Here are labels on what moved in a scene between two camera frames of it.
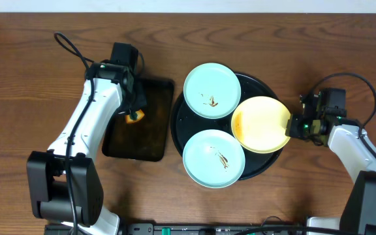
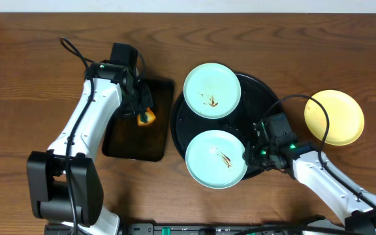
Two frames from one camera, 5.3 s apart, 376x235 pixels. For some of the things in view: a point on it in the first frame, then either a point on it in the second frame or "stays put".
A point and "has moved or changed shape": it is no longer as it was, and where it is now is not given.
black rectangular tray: (148, 138) stays put
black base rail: (241, 228) stays put
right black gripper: (293, 126) -> (251, 153)
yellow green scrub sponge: (140, 113) -> (150, 117)
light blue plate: (212, 91) stays put
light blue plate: (213, 158) stays put
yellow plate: (259, 124) has moved or changed shape
